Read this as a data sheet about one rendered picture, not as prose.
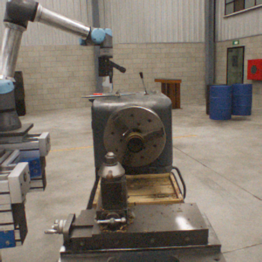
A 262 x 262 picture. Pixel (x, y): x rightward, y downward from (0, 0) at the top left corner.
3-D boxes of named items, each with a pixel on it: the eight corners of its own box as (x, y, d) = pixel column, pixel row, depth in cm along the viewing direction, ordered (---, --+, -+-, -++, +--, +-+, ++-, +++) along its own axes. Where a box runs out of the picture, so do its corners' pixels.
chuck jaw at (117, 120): (126, 135, 146) (110, 118, 144) (134, 128, 145) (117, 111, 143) (126, 140, 135) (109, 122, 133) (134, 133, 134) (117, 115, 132)
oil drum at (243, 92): (226, 113, 844) (227, 83, 825) (242, 111, 860) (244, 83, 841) (238, 116, 788) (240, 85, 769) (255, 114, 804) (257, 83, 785)
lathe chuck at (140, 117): (104, 161, 154) (104, 103, 148) (162, 162, 155) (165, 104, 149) (102, 166, 146) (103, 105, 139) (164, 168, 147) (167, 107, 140)
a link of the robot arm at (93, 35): (10, -15, 122) (109, 27, 144) (9, -9, 131) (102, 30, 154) (3, 10, 122) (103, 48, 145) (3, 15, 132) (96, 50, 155)
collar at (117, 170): (99, 169, 88) (98, 159, 87) (124, 168, 88) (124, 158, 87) (96, 178, 80) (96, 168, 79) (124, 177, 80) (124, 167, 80)
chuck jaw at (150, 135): (139, 130, 145) (162, 124, 145) (141, 139, 146) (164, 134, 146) (140, 135, 134) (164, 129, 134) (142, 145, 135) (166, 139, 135)
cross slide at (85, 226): (71, 220, 96) (70, 207, 95) (196, 214, 96) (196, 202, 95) (60, 250, 80) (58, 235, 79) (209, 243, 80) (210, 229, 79)
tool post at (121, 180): (103, 198, 90) (102, 168, 88) (127, 197, 90) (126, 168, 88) (102, 209, 83) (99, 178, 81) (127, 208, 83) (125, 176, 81)
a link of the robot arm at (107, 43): (95, 30, 163) (109, 30, 167) (96, 49, 166) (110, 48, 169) (100, 27, 156) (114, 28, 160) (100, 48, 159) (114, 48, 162)
